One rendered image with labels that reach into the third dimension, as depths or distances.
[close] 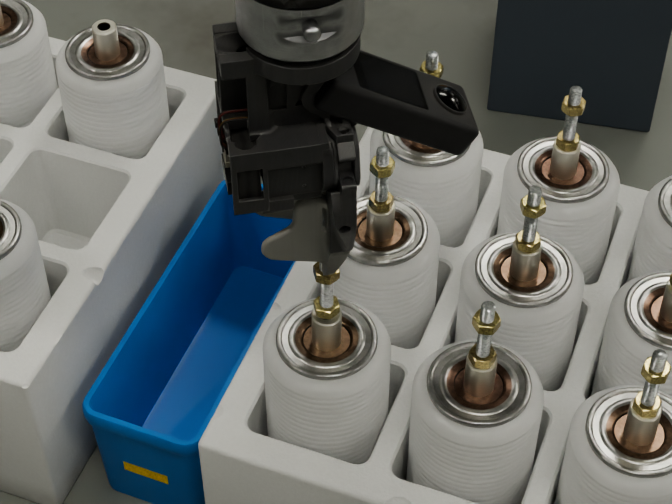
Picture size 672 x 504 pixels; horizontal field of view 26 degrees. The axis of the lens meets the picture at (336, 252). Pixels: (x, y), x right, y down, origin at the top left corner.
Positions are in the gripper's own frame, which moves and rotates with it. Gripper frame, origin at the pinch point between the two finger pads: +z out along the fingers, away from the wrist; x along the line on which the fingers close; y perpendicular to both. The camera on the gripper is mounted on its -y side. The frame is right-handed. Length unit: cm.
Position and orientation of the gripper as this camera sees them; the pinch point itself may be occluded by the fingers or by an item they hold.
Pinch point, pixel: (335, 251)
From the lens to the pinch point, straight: 101.1
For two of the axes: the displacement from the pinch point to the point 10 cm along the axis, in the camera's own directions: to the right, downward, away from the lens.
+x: 1.9, 7.3, -6.6
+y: -9.8, 1.4, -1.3
